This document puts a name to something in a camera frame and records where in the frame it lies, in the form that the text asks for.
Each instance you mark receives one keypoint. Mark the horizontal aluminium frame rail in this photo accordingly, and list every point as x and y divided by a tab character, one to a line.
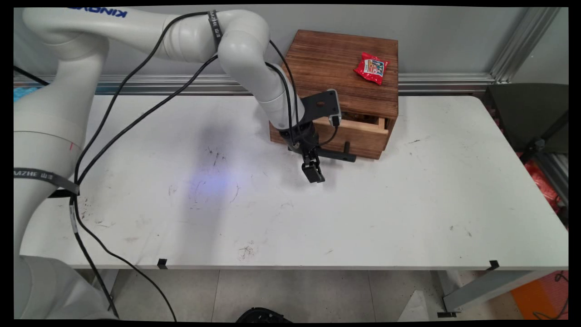
435	82

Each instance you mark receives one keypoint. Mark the light wooden drawer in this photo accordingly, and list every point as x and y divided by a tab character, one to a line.
361	138

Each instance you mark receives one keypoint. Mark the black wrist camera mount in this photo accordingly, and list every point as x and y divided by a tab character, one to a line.
324	105

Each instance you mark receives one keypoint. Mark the white table leg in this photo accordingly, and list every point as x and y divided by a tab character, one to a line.
485	288

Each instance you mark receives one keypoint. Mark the black table edge clip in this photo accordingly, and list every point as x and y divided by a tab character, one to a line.
494	265
162	263

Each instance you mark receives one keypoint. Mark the dark wooden drawer box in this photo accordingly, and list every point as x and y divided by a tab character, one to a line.
327	59

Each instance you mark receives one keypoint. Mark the black round floor object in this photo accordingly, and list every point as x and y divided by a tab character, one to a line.
263	315

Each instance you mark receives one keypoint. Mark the blue plastic item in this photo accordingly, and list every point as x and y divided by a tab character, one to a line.
23	93

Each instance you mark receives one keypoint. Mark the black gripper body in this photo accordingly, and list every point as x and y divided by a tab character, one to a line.
300	135

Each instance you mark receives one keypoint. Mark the slanted aluminium frame post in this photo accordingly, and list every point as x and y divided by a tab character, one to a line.
522	45

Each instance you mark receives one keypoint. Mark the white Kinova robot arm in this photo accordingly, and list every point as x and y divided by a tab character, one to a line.
240	50

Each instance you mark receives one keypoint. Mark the red snack packet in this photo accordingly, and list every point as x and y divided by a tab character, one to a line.
372	68

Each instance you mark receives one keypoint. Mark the red plastic bag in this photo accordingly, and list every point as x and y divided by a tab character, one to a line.
544	184

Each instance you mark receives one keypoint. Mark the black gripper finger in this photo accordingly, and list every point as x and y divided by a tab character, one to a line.
319	169
310	171

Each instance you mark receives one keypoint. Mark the orange floor mat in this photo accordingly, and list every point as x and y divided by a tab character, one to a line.
538	295

